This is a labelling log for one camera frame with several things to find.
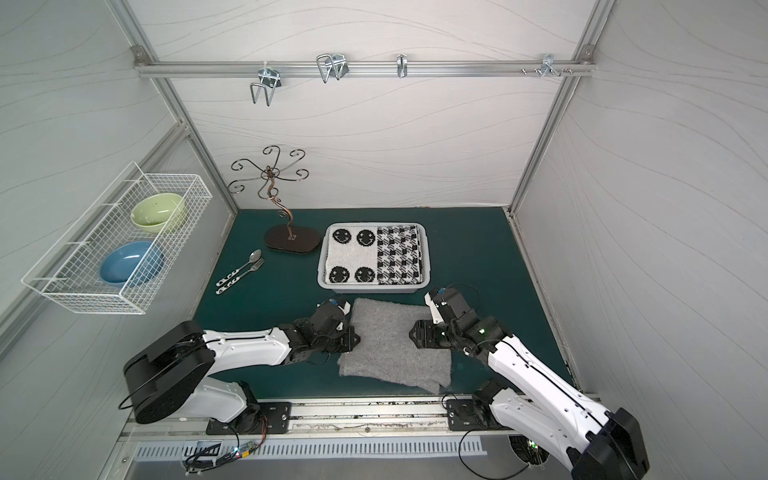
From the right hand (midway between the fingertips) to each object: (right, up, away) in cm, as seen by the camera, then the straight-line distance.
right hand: (420, 331), depth 79 cm
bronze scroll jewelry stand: (-49, +25, +32) cm, 64 cm away
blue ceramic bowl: (-67, +20, -12) cm, 71 cm away
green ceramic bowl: (-66, +32, -6) cm, 74 cm away
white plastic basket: (+3, +22, +17) cm, 29 cm away
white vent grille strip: (-58, -25, -9) cm, 64 cm away
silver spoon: (-57, +18, +26) cm, 65 cm away
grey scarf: (-9, -6, +2) cm, 11 cm away
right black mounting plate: (+10, -20, -5) cm, 23 cm away
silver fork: (-60, +11, +20) cm, 65 cm away
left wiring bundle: (-53, -27, -10) cm, 60 cm away
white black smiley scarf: (-14, +20, +15) cm, 28 cm away
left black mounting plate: (-37, -20, -5) cm, 43 cm away
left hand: (-16, -5, +6) cm, 18 cm away
